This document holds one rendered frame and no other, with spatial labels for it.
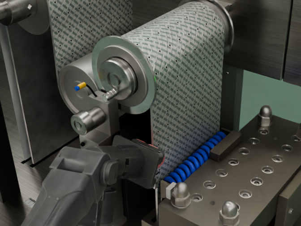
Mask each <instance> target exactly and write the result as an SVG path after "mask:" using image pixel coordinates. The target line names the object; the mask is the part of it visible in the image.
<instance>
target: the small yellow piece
mask: <svg viewBox="0 0 301 226"><path fill-rule="evenodd" d="M86 86H87V87H88V88H89V89H90V90H91V92H92V93H93V95H94V96H95V97H97V95H96V94H95V93H94V91H93V90H92V89H91V87H90V86H88V85H87V84H86V83H85V82H82V83H80V84H79V85H77V86H76V87H75V88H74V89H75V90H76V91H78V90H80V89H82V88H84V87H86Z"/></svg>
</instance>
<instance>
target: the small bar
mask: <svg viewBox="0 0 301 226"><path fill-rule="evenodd" d="M242 135H243V134H242V133H240V132H237V131H235V130H233V131H231V132H230V133H229V134H228V135H227V136H226V137H225V138H224V139H222V140H221V141H220V142H219V143H218V144H217V145H216V146H215V147H213V148H212V149H211V150H210V155H209V158H210V159H213V160H215V161H218V162H220V161H221V160H222V159H223V158H224V157H225V156H226V155H227V154H228V153H229V152H230V151H231V150H233V149H234V148H235V147H236V146H237V145H238V144H239V143H240V142H241V141H242Z"/></svg>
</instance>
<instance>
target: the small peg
mask: <svg viewBox="0 0 301 226"><path fill-rule="evenodd" d="M117 95H118V91H117V90H116V89H115V88H113V89H111V90H110V91H108V92H107V93H105V94H103V100H104V101H106V102H108V101H109V100H111V99H112V98H114V97H115V96H117Z"/></svg>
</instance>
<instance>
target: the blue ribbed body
mask: <svg viewBox="0 0 301 226"><path fill-rule="evenodd" d="M227 135H228V134H227V133H223V132H221V131H219V132H217V133H216V135H214V136H212V138H211V139H209V140H208V142H205V143H204V145H202V146H201V147H200V149H198V150H196V152H194V153H193V154H192V155H191V156H190V157H188V158H187V160H185V161H183V164H180V165H179V166H178V168H175V169H174V171H173V172H171V173H170V174H169V176H167V177H165V178H164V181H166V182H168V183H170V184H171V183H172V182H174V183H178V182H184V181H185V180H186V179H187V178H188V177H189V176H190V175H191V174H192V173H193V172H195V171H196V170H197V169H198V168H199V167H200V166H201V165H202V164H203V163H205V162H206V161H207V160H208V159H209V155H210V150H211V149H212V148H213V147H215V146H216V145H217V144H218V143H219V142H220V141H221V140H222V139H224V138H225V137H226V136H227Z"/></svg>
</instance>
